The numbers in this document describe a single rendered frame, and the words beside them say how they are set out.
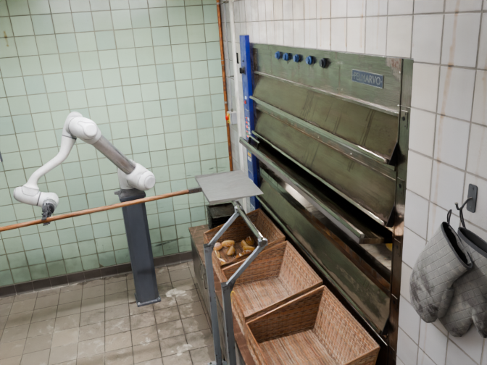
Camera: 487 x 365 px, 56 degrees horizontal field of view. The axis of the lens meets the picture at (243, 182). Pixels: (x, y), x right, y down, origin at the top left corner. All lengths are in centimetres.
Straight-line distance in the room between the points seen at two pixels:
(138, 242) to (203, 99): 141
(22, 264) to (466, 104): 403
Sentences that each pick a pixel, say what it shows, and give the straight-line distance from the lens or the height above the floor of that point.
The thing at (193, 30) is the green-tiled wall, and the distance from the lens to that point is 423.
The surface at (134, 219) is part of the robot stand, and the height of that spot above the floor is 80.
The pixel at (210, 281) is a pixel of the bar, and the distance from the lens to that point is 302.
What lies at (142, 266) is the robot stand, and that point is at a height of 37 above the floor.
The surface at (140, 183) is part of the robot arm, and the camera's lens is 351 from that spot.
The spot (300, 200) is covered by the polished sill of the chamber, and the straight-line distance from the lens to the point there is 288.
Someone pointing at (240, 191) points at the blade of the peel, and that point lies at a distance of 308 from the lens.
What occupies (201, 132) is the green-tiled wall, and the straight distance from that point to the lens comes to 434.
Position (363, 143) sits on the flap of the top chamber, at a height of 174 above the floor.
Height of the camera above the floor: 227
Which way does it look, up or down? 20 degrees down
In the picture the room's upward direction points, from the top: 4 degrees counter-clockwise
